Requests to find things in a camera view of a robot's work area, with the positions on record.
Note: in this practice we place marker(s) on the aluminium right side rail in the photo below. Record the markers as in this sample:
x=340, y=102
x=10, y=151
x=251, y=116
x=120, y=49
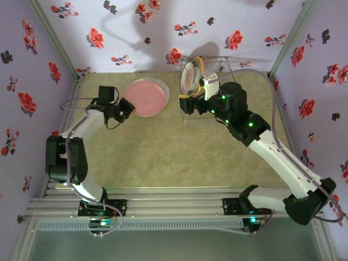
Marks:
x=276, y=92

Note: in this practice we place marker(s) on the right controller board green light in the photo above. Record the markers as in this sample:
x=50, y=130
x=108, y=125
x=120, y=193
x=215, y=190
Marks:
x=253, y=220

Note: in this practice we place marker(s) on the aluminium right corner post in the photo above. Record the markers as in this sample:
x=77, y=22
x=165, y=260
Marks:
x=289, y=40

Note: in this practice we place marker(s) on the pink plate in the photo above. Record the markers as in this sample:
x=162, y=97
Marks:
x=146, y=98

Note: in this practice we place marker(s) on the white plate orange print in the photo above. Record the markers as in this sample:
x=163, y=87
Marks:
x=187, y=79

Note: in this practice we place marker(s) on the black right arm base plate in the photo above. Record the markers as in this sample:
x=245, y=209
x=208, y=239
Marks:
x=229, y=206

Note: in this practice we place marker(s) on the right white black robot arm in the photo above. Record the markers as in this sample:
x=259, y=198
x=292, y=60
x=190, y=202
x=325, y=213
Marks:
x=285, y=163

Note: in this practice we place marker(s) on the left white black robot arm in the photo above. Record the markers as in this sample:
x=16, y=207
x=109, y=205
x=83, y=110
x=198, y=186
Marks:
x=65, y=160

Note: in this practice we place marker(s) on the aluminium left corner post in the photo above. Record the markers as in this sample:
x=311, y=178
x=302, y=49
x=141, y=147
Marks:
x=57, y=40

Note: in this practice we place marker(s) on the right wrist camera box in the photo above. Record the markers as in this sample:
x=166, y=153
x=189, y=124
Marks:
x=212, y=88

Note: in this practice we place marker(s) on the controller board green light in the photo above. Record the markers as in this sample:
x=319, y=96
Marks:
x=102, y=223
x=253, y=220

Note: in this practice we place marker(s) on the aluminium front rail frame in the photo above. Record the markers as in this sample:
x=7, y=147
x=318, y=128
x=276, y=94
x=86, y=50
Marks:
x=176, y=202

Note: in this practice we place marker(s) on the left controller board green light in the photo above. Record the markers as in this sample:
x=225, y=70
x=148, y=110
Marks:
x=102, y=223

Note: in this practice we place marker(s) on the aluminium left side rail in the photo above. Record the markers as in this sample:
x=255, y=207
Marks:
x=75, y=92

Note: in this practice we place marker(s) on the aluminium corner post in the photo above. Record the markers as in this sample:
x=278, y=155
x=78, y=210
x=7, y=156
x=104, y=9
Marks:
x=57, y=40
x=289, y=40

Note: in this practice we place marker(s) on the aluminium rail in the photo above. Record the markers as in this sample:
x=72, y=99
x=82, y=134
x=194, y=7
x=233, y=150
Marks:
x=276, y=92
x=75, y=92

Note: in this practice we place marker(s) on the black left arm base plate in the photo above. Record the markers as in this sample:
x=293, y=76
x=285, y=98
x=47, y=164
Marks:
x=121, y=208

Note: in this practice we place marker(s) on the yellow rim green band plate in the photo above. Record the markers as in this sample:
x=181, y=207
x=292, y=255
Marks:
x=201, y=65

